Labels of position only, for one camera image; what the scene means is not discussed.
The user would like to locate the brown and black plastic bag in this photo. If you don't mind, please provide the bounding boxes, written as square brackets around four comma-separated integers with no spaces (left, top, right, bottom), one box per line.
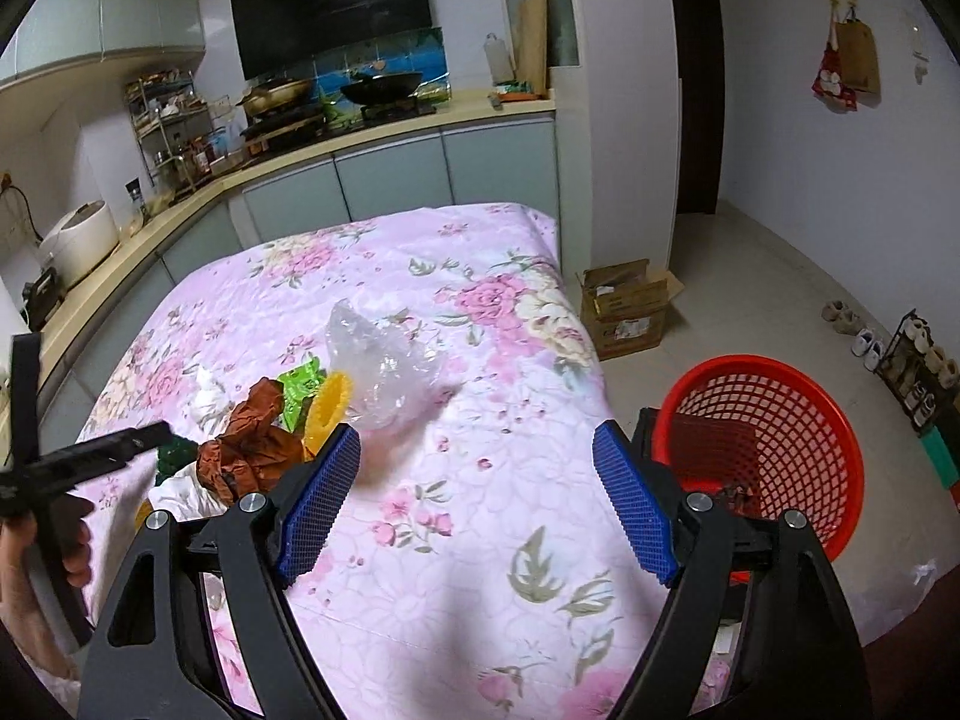
[197,377,304,505]

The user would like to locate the green snack wrapper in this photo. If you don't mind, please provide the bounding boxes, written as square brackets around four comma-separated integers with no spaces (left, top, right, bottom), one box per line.
[277,355,327,433]

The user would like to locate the kitchen counter with cabinets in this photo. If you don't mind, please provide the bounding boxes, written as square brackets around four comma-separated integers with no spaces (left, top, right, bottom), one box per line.
[37,93,560,449]

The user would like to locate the person's left hand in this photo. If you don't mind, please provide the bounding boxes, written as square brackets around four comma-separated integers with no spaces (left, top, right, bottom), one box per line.
[2,496,94,679]

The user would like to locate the yellow plastic cup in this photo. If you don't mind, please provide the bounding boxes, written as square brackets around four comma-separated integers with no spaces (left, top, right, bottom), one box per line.
[302,371,353,461]

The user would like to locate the red plastic mesh basket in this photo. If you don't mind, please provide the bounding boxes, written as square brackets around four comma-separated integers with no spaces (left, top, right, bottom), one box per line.
[649,355,864,561]

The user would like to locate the pink floral tablecloth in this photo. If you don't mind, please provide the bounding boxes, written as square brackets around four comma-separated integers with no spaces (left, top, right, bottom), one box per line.
[83,203,665,718]

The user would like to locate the clear plastic bag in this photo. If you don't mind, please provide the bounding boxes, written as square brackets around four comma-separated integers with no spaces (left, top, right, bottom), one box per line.
[325,301,460,436]

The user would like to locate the cardboard box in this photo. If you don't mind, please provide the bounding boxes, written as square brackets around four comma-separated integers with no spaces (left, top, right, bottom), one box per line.
[579,259,683,361]

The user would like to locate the black countertop appliance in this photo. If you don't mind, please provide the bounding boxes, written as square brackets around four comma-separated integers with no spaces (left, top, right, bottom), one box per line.
[21,265,65,332]

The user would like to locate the white rice cooker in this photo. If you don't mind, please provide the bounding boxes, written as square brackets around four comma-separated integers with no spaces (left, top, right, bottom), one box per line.
[37,200,119,289]

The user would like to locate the grey slippers pair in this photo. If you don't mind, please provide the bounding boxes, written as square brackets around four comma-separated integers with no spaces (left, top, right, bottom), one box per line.
[820,301,864,337]

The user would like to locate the black shoe rack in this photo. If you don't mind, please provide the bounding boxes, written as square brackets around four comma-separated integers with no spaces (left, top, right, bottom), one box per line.
[875,309,958,436]

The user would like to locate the metal spice rack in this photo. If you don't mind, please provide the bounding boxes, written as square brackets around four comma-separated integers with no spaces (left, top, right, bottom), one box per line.
[124,68,213,199]

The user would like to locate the brass coloured pan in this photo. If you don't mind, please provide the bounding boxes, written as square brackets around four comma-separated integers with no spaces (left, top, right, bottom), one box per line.
[238,80,313,119]

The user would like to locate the black wok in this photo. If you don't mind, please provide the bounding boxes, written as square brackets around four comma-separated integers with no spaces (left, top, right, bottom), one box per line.
[340,71,423,107]

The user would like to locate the white plastic bottle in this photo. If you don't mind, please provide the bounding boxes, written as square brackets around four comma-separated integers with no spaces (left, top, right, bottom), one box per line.
[483,32,516,85]

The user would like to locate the wooden cutting board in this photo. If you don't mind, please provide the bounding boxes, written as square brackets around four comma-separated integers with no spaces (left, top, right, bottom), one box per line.
[517,0,548,98]

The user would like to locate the hanging red cloth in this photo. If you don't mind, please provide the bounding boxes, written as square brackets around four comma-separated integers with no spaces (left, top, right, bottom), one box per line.
[811,18,857,114]

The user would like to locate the hanging brown board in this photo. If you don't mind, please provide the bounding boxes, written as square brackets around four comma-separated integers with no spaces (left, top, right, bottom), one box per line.
[836,5,882,96]

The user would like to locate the black range hood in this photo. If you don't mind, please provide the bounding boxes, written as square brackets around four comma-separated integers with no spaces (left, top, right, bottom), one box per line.
[229,0,433,80]

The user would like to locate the upper wall cabinets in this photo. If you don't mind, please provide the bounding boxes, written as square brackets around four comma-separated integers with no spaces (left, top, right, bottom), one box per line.
[2,0,205,82]

